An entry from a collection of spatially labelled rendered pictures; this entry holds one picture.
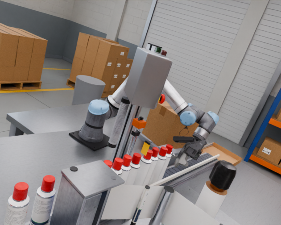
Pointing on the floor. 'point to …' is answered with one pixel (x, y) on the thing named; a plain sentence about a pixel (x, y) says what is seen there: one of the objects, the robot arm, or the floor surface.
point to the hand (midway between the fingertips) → (175, 164)
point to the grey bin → (87, 89)
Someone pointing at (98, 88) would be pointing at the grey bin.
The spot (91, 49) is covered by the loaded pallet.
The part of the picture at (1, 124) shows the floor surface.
